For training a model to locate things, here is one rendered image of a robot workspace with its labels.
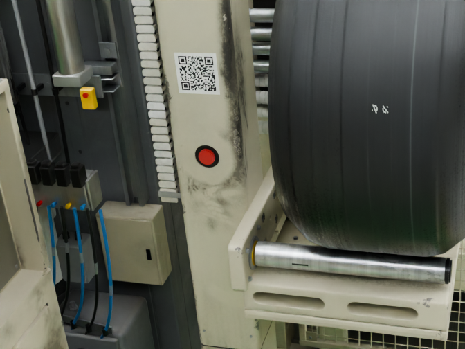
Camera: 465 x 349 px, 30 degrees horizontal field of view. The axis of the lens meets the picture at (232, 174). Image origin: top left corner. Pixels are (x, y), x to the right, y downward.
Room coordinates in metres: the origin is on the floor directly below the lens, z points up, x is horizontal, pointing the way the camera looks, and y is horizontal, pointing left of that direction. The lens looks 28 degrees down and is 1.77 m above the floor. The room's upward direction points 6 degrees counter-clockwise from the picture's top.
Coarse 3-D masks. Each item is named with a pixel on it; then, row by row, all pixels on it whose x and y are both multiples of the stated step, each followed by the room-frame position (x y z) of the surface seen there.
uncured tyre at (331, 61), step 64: (320, 0) 1.19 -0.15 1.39; (384, 0) 1.16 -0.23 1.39; (448, 0) 1.14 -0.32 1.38; (320, 64) 1.14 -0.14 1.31; (384, 64) 1.11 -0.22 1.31; (448, 64) 1.09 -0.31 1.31; (320, 128) 1.11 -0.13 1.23; (384, 128) 1.08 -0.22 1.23; (448, 128) 1.07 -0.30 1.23; (320, 192) 1.11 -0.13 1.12; (384, 192) 1.08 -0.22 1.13; (448, 192) 1.07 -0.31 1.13
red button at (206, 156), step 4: (200, 152) 1.38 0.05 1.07; (204, 152) 1.38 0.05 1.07; (208, 152) 1.38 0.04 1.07; (212, 152) 1.38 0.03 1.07; (200, 156) 1.38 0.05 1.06; (204, 156) 1.38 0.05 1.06; (208, 156) 1.38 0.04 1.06; (212, 156) 1.38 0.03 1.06; (200, 160) 1.38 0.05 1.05; (204, 160) 1.38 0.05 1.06; (208, 160) 1.38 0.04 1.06; (212, 160) 1.38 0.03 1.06; (208, 164) 1.38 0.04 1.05
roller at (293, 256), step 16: (256, 240) 1.31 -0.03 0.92; (256, 256) 1.28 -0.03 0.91; (272, 256) 1.27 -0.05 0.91; (288, 256) 1.26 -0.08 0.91; (304, 256) 1.25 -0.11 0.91; (320, 256) 1.25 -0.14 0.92; (336, 256) 1.24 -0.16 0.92; (352, 256) 1.23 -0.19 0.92; (368, 256) 1.22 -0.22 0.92; (384, 256) 1.22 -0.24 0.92; (400, 256) 1.21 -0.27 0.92; (416, 256) 1.21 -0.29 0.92; (432, 256) 1.20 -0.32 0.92; (336, 272) 1.23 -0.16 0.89; (352, 272) 1.22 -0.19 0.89; (368, 272) 1.21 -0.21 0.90; (384, 272) 1.20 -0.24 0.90; (400, 272) 1.19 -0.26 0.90; (416, 272) 1.18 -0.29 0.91; (432, 272) 1.18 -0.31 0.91; (448, 272) 1.17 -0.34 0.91
